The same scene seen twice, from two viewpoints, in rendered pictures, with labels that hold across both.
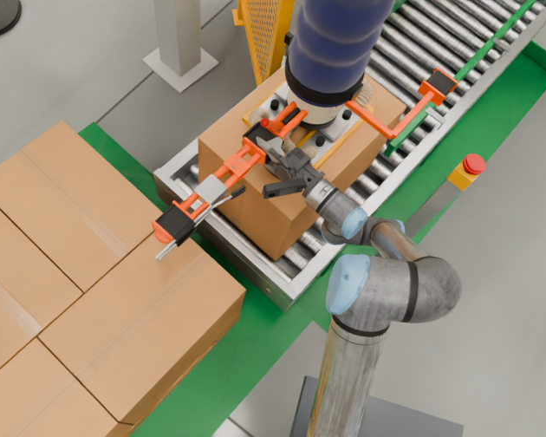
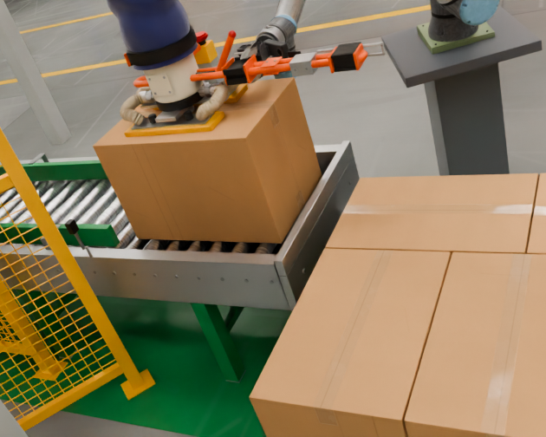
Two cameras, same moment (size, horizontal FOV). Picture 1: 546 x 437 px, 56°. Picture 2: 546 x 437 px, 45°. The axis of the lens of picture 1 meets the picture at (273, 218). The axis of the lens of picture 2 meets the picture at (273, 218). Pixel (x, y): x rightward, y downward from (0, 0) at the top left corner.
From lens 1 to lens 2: 222 cm
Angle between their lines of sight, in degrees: 58
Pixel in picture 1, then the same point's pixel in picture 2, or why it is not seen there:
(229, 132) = (229, 129)
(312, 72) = (181, 11)
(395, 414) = (397, 50)
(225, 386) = not seen: hidden behind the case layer
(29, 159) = (328, 388)
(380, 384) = not seen: hidden behind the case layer
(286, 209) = (286, 81)
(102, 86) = not seen: outside the picture
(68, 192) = (348, 329)
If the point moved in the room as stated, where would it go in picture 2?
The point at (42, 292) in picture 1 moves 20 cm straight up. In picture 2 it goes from (479, 276) to (471, 216)
